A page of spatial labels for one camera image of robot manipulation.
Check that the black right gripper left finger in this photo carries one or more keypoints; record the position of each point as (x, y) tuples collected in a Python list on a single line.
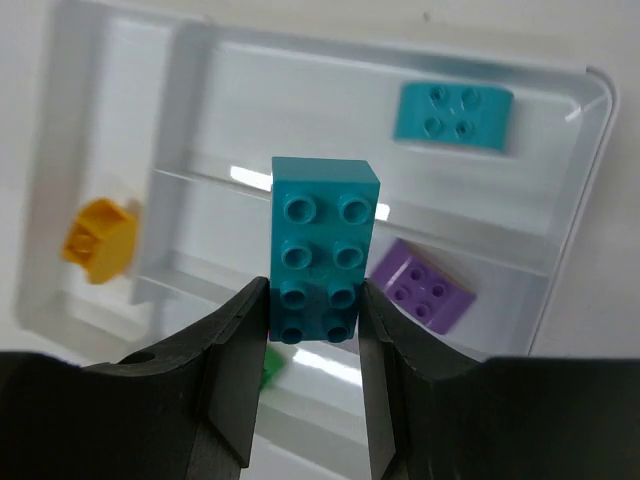
[(182, 408)]

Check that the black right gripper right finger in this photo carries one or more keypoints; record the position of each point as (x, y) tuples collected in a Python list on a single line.
[(435, 413)]

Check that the green lego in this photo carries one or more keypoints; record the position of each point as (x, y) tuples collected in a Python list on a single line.
[(274, 363)]

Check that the purple lego brick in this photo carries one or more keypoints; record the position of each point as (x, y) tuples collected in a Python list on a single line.
[(418, 287)]

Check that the yellow lego brick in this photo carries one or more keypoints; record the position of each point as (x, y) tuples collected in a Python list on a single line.
[(101, 240)]

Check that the teal round lego brick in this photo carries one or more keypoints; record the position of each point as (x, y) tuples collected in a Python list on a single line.
[(455, 114)]

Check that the white plastic divided tray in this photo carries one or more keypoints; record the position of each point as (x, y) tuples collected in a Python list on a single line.
[(177, 157)]

